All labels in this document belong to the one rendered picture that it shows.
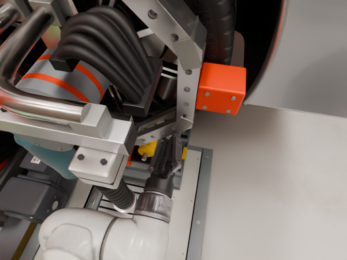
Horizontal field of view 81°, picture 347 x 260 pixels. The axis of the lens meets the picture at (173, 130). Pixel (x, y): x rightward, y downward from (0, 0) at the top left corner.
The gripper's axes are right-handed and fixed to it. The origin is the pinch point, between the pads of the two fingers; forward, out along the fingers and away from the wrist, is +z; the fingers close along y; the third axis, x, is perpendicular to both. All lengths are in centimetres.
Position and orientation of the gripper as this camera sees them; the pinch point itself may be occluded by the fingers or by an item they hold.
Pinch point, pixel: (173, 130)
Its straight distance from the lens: 62.7
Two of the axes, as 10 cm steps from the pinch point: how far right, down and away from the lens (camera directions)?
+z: 2.1, -8.3, 5.2
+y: 6.9, -2.5, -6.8
